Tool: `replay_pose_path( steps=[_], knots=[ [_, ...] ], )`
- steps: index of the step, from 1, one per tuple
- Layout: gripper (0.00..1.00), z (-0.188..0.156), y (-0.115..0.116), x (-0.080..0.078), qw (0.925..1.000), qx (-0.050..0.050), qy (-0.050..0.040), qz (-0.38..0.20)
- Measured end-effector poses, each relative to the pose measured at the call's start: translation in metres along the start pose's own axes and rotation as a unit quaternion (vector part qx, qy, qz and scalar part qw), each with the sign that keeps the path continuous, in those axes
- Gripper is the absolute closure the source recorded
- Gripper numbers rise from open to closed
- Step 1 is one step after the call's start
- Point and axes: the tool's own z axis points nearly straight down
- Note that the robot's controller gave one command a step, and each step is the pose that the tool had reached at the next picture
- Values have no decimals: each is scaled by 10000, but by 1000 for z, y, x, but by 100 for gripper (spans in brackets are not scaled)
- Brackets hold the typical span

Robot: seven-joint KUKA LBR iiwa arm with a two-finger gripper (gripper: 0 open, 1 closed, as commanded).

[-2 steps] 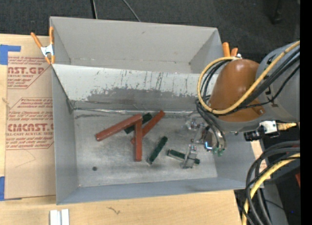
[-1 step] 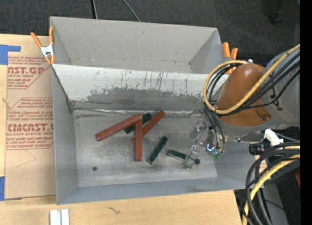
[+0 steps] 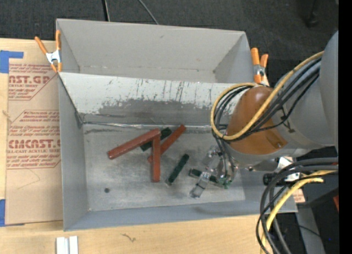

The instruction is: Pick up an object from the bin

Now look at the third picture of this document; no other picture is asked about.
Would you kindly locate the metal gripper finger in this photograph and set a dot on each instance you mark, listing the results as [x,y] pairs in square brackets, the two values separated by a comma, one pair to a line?
[200,184]
[194,173]

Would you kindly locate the dark green flat block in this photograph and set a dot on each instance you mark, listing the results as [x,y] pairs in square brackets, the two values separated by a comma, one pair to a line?
[165,132]
[178,169]

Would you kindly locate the red-brown flat block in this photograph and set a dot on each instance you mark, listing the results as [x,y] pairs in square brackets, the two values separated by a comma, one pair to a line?
[171,138]
[156,162]
[132,144]

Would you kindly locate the grey metal bin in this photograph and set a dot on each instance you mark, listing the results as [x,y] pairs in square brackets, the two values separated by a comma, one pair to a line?
[132,176]

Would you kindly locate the brown cardboard board red print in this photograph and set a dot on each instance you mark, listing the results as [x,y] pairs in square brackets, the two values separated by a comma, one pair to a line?
[33,181]

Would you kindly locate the black cylinder on white bracket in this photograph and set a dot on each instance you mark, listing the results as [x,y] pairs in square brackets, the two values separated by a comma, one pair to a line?
[275,178]

